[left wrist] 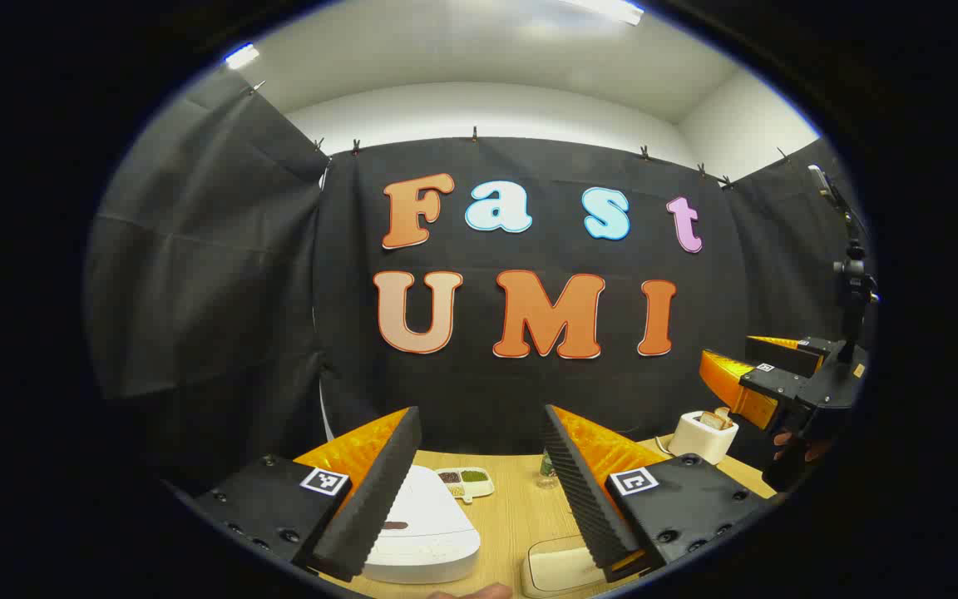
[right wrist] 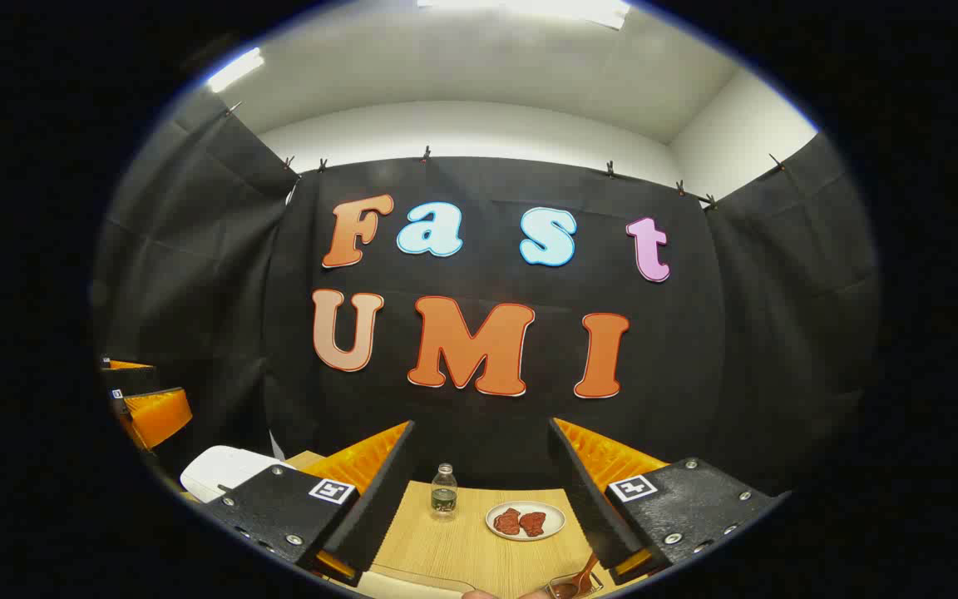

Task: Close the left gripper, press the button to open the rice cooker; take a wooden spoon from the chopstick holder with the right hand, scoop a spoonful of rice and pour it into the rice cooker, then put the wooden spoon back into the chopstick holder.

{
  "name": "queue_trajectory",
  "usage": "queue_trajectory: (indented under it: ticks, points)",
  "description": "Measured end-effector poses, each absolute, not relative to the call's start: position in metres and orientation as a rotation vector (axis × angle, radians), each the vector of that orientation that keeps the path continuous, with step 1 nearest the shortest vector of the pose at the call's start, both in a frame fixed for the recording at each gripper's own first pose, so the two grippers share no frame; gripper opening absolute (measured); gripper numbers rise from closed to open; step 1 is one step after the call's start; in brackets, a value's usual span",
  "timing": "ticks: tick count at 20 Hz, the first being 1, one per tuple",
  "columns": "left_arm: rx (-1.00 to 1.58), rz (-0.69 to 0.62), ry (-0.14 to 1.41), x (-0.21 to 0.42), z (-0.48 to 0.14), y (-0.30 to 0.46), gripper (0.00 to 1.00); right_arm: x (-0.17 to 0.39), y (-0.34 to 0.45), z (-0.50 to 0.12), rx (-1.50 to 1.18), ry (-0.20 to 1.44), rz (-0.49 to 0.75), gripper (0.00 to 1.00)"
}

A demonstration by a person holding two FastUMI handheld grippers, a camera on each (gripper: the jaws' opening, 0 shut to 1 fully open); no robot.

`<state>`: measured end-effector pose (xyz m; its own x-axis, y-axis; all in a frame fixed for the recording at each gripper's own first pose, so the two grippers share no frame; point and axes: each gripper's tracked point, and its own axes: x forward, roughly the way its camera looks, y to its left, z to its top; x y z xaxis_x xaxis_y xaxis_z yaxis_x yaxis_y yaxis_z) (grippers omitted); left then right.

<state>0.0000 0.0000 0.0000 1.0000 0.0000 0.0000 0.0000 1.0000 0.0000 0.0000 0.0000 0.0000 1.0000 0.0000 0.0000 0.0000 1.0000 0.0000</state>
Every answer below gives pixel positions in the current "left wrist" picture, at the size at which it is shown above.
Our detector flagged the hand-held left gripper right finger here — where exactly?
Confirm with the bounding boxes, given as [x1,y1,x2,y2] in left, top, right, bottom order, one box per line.
[542,404,779,583]

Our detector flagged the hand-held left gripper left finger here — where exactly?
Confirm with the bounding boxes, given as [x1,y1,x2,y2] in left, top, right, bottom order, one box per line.
[193,406,423,582]

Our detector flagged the white rice cooker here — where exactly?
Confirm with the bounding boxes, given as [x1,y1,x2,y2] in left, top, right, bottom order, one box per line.
[363,464,481,585]

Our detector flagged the clear rice container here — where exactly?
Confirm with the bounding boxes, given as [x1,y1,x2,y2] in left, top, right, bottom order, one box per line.
[521,535,606,598]

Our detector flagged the white toaster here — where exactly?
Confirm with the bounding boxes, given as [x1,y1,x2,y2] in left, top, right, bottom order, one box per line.
[667,408,739,465]

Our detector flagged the white divided dish of beans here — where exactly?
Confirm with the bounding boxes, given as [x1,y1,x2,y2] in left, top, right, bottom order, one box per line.
[435,468,496,503]

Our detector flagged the black backdrop cloth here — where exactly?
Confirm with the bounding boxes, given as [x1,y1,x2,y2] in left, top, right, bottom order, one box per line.
[84,67,871,500]

